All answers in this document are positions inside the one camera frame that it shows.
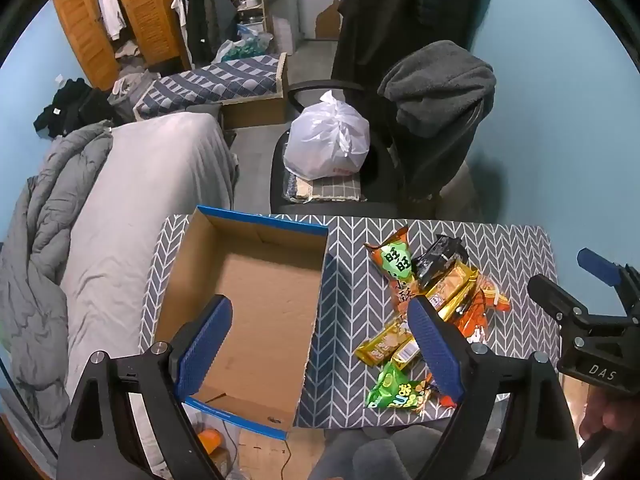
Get brown cardboard cutout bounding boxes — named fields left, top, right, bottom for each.
left=315, top=2, right=344, bottom=41

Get teal white plastic bag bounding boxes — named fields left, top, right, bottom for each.
left=215, top=25, right=274, bottom=64

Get flat cardboard sheet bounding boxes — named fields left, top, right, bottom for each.
left=235, top=425, right=327, bottom=480

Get person's grey pants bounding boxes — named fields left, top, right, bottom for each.
left=309, top=424, right=452, bottom=480

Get gold biscuit packet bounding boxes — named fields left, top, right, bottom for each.
left=435, top=280, right=482, bottom=322
left=424, top=259, right=479, bottom=307
left=355, top=316, right=414, bottom=367
left=390, top=335, right=425, bottom=372

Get orange object under table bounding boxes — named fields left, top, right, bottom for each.
left=197, top=427, right=224, bottom=457

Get grey fleece jacket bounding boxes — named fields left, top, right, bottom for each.
left=377, top=40, right=497, bottom=202

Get blue-edged cardboard box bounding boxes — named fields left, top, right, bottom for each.
left=152, top=205, right=330, bottom=442

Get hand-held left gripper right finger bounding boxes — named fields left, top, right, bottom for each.
left=406, top=295, right=584, bottom=480

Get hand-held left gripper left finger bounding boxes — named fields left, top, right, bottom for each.
left=55, top=294, right=234, bottom=480

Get black snack packet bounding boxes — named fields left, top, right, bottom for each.
left=412, top=234, right=469, bottom=291

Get red orange snack packet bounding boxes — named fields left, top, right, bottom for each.
left=429, top=372, right=458, bottom=408

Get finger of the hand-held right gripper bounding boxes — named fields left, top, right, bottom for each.
left=576, top=246, right=640, bottom=319
left=526, top=274, right=597, bottom=334

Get black office chair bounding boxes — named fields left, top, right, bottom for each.
left=270, top=79, right=402, bottom=217

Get white hanging shirt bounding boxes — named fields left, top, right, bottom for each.
left=95, top=0, right=127, bottom=42

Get black clothes pile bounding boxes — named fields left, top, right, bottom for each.
left=33, top=77, right=117, bottom=139

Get wooden wardrobe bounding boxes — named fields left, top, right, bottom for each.
left=52, top=0, right=194, bottom=92

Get dark hanging clothes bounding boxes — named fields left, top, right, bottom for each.
left=172, top=0, right=239, bottom=67

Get grey duvet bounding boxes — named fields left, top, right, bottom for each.
left=0, top=120, right=115, bottom=433

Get orange yellow snack packet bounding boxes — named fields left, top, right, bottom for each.
left=452, top=275, right=512, bottom=344

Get grey clothes pile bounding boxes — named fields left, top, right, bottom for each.
left=107, top=72, right=162, bottom=111

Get orange green snack bag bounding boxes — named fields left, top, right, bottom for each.
left=363, top=226, right=417, bottom=313

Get person's right hand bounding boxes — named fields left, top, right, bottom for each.
left=578, top=387, right=640, bottom=442

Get bed with grey sheet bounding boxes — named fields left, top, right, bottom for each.
left=59, top=111, right=240, bottom=463

